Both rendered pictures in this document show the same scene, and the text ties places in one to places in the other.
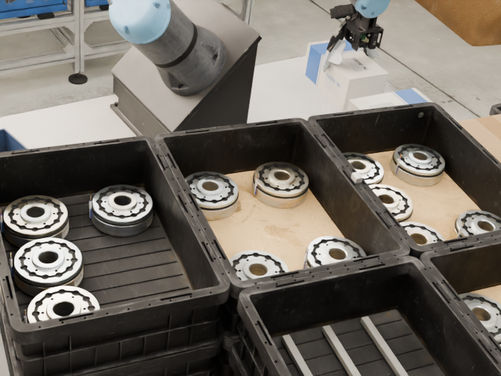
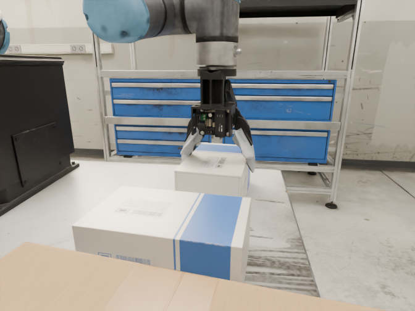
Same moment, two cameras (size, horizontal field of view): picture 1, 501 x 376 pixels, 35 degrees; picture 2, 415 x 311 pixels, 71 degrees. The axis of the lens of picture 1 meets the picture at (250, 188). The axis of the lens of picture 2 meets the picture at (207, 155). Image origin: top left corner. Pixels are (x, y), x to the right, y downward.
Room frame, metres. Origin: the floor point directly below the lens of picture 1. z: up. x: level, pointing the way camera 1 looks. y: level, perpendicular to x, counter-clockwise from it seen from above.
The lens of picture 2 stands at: (1.43, -0.59, 0.97)
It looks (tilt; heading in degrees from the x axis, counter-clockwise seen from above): 17 degrees down; 46
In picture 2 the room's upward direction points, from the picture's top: straight up
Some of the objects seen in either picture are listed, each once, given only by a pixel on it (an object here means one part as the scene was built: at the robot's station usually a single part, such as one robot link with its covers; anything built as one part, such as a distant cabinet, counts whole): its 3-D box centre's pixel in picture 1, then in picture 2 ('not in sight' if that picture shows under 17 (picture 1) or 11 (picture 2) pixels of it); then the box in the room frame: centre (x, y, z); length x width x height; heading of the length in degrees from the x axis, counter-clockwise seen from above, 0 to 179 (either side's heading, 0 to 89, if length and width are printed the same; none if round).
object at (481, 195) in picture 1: (417, 194); not in sight; (1.18, -0.31, 0.87); 0.40 x 0.30 x 0.11; 28
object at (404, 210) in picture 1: (385, 202); not in sight; (1.15, -0.25, 0.86); 0.10 x 0.10 x 0.01
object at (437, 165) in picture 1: (419, 159); not in sight; (1.31, -0.32, 0.86); 0.10 x 0.10 x 0.01
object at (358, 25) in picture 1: (362, 22); (215, 102); (1.82, -0.21, 0.90); 0.09 x 0.08 x 0.12; 33
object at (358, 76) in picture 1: (344, 73); (217, 176); (1.84, -0.20, 0.74); 0.20 x 0.12 x 0.09; 33
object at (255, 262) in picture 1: (258, 270); not in sight; (0.91, -0.03, 0.86); 0.05 x 0.05 x 0.01
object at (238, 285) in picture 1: (273, 195); not in sight; (1.04, -0.04, 0.92); 0.40 x 0.30 x 0.02; 28
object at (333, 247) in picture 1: (337, 254); not in sight; (0.98, -0.16, 0.86); 0.05 x 0.05 x 0.01
